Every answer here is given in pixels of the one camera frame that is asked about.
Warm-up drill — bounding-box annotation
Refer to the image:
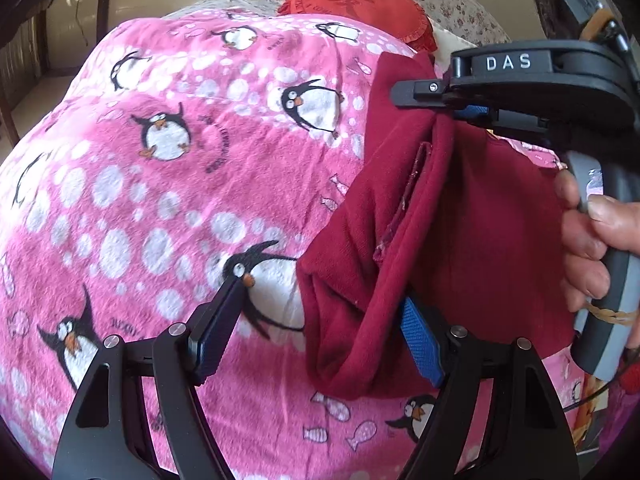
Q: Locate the dark red garment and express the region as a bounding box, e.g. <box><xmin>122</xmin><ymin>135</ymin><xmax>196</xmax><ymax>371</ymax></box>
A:
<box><xmin>295</xmin><ymin>52</ymin><xmax>576</xmax><ymax>401</ymax></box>

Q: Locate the pink penguin print blanket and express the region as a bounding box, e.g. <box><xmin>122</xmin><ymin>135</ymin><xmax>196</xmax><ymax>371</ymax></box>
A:
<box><xmin>0</xmin><ymin>10</ymin><xmax>601</xmax><ymax>480</ymax></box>

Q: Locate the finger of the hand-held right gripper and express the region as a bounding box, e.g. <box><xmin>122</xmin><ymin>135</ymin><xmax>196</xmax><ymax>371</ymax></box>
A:
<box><xmin>482</xmin><ymin>112</ymin><xmax>551</xmax><ymax>136</ymax></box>
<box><xmin>391</xmin><ymin>77</ymin><xmax>493</xmax><ymax>122</ymax></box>

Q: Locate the person's right hand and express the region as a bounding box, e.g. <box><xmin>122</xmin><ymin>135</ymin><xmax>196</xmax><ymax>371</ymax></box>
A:
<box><xmin>555</xmin><ymin>170</ymin><xmax>640</xmax><ymax>316</ymax></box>

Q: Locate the orange red cream blanket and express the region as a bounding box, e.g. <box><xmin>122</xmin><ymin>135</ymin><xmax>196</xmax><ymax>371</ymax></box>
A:
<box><xmin>570</xmin><ymin>350</ymin><xmax>640</xmax><ymax>456</ymax></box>

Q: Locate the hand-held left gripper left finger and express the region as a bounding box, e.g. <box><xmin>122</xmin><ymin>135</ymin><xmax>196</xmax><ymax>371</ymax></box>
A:
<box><xmin>50</xmin><ymin>262</ymin><xmax>256</xmax><ymax>480</ymax></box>

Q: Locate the red ruffled printed cushion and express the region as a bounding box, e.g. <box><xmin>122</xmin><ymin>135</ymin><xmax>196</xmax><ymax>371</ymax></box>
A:
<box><xmin>277</xmin><ymin>0</ymin><xmax>438</xmax><ymax>53</ymax></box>

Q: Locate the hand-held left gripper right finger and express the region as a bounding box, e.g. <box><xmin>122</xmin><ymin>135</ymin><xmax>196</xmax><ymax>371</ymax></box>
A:
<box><xmin>397</xmin><ymin>296</ymin><xmax>583</xmax><ymax>480</ymax></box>

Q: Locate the white pillow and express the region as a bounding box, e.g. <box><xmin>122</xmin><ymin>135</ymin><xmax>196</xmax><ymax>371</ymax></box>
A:
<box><xmin>432</xmin><ymin>25</ymin><xmax>481</xmax><ymax>52</ymax></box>

